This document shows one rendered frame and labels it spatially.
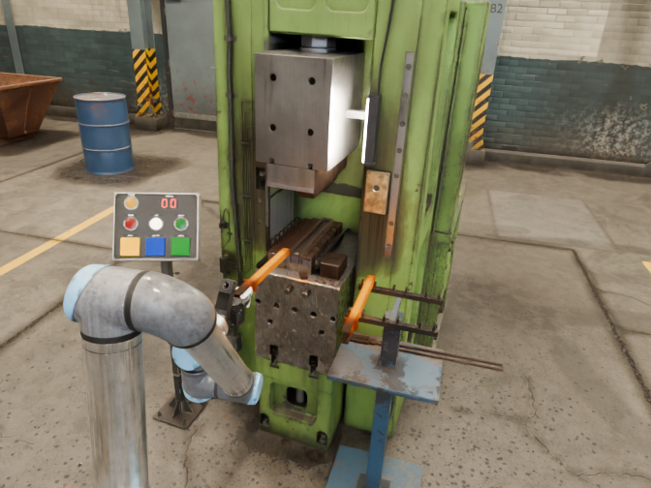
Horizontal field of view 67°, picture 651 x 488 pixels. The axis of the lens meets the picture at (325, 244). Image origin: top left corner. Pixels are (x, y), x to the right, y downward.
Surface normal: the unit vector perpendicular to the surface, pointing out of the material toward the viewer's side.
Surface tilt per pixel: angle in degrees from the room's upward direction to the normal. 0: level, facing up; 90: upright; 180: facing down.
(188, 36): 90
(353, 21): 90
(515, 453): 0
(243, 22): 90
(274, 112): 90
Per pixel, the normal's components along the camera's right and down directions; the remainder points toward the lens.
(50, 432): 0.04, -0.90
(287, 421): -0.33, 0.38
